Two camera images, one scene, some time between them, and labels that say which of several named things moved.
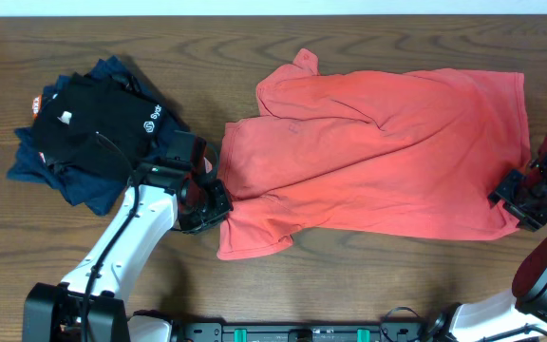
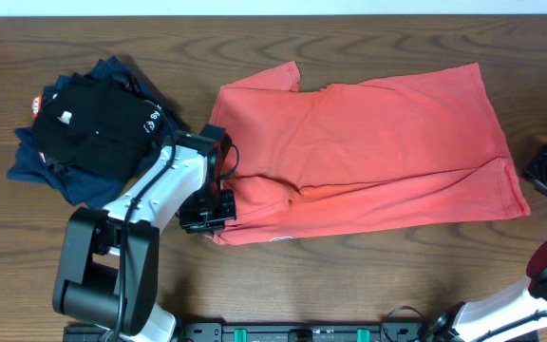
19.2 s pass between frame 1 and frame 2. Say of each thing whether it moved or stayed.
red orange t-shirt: moved
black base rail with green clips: stayed
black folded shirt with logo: stayed
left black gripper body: stayed
